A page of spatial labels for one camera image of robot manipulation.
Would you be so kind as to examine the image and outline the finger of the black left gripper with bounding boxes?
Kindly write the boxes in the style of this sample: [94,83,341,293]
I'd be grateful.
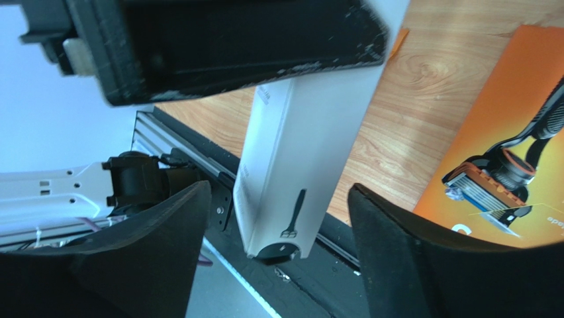
[20,1,389,106]

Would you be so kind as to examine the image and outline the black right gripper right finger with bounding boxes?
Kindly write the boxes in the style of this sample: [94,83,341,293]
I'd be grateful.
[348,184,563,317]

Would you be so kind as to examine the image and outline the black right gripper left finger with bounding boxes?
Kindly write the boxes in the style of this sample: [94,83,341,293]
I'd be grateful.
[1,181,211,317]

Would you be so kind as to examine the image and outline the tall white razor box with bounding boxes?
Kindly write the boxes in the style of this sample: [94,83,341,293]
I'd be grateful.
[233,1,409,258]

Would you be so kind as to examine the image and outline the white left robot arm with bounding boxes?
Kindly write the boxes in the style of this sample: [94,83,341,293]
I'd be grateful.
[1,1,389,223]

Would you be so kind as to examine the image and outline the orange Gillette Fusion5 razor box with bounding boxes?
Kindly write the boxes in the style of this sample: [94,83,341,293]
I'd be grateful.
[414,25,563,248]

